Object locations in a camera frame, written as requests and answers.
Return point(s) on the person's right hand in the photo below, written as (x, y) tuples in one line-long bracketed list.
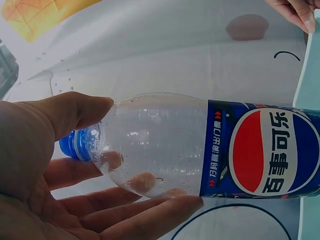
[(295, 10)]

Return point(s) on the person's left hand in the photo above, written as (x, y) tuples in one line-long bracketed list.
[(27, 160)]

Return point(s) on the person's right fingers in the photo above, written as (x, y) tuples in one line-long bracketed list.
[(301, 15)]

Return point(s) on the clear plastic bottle blue label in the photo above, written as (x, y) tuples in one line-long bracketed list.
[(190, 145)]

